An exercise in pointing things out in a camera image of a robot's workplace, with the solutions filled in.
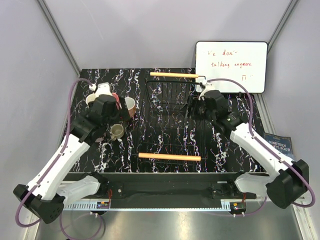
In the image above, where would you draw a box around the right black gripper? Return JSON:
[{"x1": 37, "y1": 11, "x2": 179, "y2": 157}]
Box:
[{"x1": 179, "y1": 94, "x2": 216, "y2": 123}]

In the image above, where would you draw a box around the pink cup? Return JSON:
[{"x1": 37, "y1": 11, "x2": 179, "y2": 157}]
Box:
[{"x1": 112, "y1": 92, "x2": 120, "y2": 109}]

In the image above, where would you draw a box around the blue faceted cup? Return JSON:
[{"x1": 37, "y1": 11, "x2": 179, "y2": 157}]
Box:
[{"x1": 85, "y1": 93, "x2": 96, "y2": 106}]

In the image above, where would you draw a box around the grey small mug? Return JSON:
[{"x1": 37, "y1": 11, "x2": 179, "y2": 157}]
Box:
[{"x1": 110, "y1": 124, "x2": 125, "y2": 141}]

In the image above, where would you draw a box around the orange floral mug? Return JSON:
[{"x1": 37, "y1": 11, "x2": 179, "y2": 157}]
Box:
[{"x1": 119, "y1": 97, "x2": 136, "y2": 122}]

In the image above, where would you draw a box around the purple mug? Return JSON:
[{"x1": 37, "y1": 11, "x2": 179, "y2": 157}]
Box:
[{"x1": 95, "y1": 133, "x2": 106, "y2": 143}]

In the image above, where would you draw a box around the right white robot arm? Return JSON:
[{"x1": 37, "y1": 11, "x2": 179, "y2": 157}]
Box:
[{"x1": 186, "y1": 90, "x2": 309, "y2": 209}]

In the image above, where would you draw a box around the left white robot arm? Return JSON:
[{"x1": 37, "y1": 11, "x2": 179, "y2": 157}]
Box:
[{"x1": 13, "y1": 94, "x2": 130, "y2": 224}]

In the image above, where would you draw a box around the white whiteboard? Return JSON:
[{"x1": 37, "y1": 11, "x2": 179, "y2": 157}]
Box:
[{"x1": 195, "y1": 41, "x2": 268, "y2": 94}]

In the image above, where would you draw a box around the blue book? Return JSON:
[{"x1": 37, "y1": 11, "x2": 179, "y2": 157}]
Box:
[{"x1": 264, "y1": 133, "x2": 295, "y2": 160}]

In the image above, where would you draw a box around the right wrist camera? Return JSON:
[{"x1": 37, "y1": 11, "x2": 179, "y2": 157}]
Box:
[{"x1": 196, "y1": 80, "x2": 216, "y2": 97}]

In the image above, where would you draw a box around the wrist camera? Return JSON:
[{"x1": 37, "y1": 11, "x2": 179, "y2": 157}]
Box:
[
  {"x1": 196, "y1": 80, "x2": 216, "y2": 97},
  {"x1": 89, "y1": 82, "x2": 112, "y2": 97}
]

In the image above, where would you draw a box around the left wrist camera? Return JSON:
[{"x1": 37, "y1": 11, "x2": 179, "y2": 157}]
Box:
[{"x1": 89, "y1": 82, "x2": 112, "y2": 97}]

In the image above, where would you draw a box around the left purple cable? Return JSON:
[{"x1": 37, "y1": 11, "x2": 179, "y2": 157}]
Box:
[{"x1": 15, "y1": 77, "x2": 107, "y2": 240}]

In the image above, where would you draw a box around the purple cable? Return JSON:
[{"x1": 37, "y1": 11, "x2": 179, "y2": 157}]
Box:
[
  {"x1": 15, "y1": 77, "x2": 107, "y2": 240},
  {"x1": 199, "y1": 78, "x2": 316, "y2": 218}
]

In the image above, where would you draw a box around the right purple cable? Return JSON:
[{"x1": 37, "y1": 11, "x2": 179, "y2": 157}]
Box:
[{"x1": 199, "y1": 78, "x2": 316, "y2": 218}]

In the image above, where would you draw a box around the black wire dish rack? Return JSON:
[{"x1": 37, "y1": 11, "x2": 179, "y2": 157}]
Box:
[{"x1": 134, "y1": 71, "x2": 210, "y2": 172}]

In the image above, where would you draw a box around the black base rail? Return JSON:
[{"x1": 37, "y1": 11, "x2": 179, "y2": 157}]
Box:
[{"x1": 102, "y1": 173, "x2": 256, "y2": 211}]

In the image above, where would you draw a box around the grey cable duct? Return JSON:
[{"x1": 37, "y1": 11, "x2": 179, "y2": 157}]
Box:
[{"x1": 64, "y1": 201, "x2": 111, "y2": 211}]

